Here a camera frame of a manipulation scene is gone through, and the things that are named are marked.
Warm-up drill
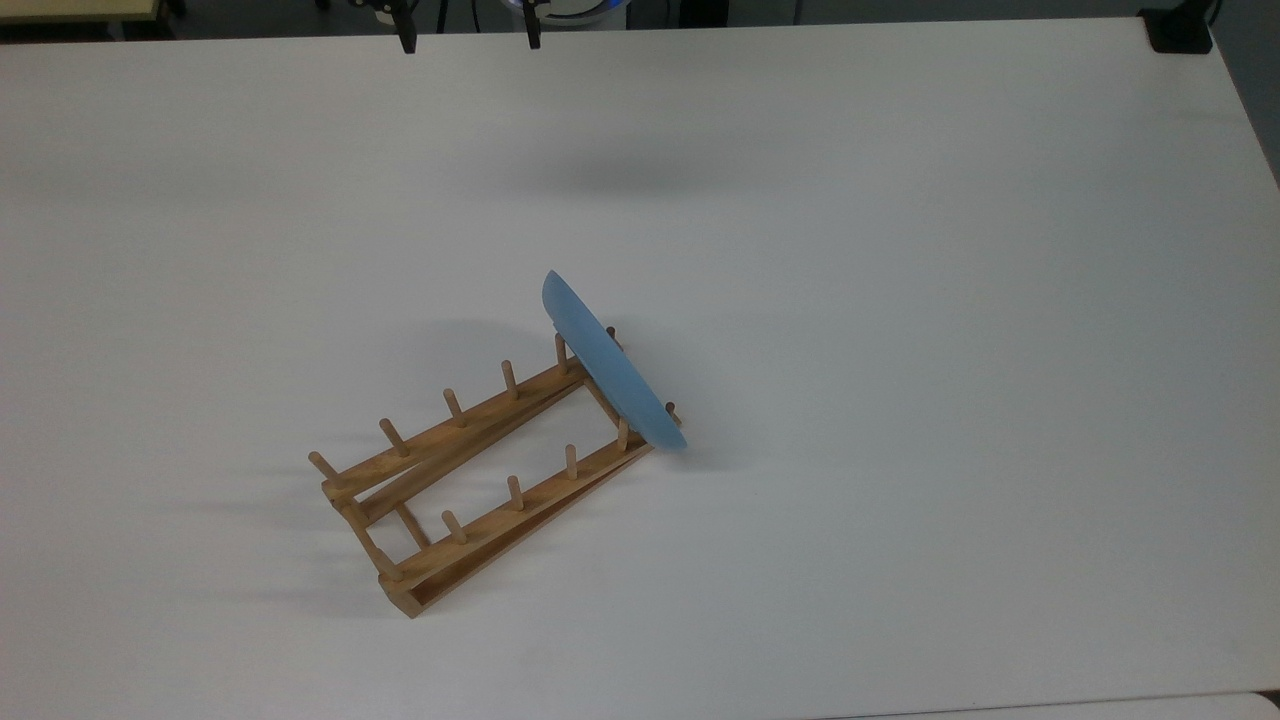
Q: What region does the blue round plate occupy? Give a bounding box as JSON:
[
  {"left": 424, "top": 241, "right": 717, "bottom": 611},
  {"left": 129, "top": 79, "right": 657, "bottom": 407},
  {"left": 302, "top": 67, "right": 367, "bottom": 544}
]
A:
[{"left": 542, "top": 270, "right": 689, "bottom": 452}]

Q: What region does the wooden plate rack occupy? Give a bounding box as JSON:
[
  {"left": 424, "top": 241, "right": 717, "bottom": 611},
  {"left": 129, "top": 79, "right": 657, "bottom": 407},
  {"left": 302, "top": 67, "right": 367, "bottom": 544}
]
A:
[{"left": 308, "top": 325, "right": 683, "bottom": 619}]

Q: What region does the yellow wooden table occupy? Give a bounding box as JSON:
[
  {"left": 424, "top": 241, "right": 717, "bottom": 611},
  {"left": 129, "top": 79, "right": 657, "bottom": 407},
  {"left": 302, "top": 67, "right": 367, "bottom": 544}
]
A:
[{"left": 0, "top": 0, "right": 163, "bottom": 27}]

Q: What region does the black clamped camera pole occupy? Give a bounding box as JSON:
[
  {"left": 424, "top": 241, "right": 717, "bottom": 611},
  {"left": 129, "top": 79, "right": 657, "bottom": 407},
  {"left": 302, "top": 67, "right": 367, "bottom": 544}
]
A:
[{"left": 1139, "top": 0, "right": 1224, "bottom": 55}]

